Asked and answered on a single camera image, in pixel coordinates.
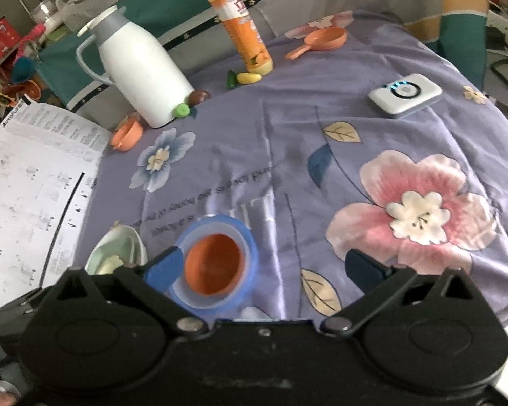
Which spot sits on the clear plastic jar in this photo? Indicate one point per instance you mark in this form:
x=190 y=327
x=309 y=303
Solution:
x=44 y=10

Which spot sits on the green round toy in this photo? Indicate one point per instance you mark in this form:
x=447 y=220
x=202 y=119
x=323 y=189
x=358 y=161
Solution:
x=182 y=110

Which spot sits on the yellow toy banana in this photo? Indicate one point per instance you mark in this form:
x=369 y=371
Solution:
x=249 y=78

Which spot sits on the white thermos jug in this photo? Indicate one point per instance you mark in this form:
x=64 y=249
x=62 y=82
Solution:
x=139 y=72

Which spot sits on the orange toy pan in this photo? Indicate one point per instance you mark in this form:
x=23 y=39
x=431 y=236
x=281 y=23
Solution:
x=326 y=39

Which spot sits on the teal toy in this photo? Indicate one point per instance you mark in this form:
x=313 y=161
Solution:
x=24 y=70

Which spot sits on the teal blanket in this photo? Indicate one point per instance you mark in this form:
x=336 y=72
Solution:
x=169 y=0

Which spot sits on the orange cup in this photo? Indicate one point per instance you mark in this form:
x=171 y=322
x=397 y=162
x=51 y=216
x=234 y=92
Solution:
x=214 y=264

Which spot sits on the blue translucent bowl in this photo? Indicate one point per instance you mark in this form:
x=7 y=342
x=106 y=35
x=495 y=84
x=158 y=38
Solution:
x=245 y=237

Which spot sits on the orange plastic bottle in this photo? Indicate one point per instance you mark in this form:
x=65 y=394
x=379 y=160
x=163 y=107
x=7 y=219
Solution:
x=241 y=25

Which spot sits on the printed paper sheet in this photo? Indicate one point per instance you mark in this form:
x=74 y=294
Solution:
x=21 y=203

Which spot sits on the brown toy mushroom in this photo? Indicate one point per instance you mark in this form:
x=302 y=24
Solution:
x=199 y=96

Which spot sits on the light green bowl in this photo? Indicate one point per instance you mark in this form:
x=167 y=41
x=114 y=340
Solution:
x=127 y=241

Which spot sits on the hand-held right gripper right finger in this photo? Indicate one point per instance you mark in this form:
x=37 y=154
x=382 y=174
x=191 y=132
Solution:
x=362 y=273

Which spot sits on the white power bank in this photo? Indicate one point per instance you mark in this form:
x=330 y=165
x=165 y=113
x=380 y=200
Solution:
x=404 y=95

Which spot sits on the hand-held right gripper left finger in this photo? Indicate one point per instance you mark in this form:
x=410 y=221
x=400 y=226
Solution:
x=164 y=268

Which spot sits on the purple floral cloth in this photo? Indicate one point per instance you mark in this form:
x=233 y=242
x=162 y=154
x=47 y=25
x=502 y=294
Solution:
x=279 y=143

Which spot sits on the green toy pepper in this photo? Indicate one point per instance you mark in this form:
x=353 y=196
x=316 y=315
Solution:
x=232 y=79

